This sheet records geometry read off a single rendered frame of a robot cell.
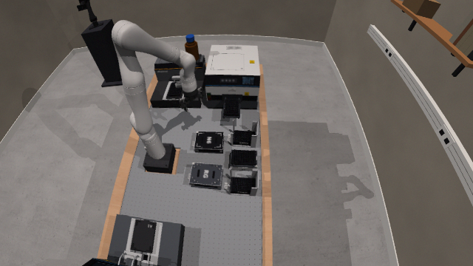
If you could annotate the brown glass bottle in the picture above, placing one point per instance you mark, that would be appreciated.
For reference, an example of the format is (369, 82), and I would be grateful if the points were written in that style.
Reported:
(193, 50)

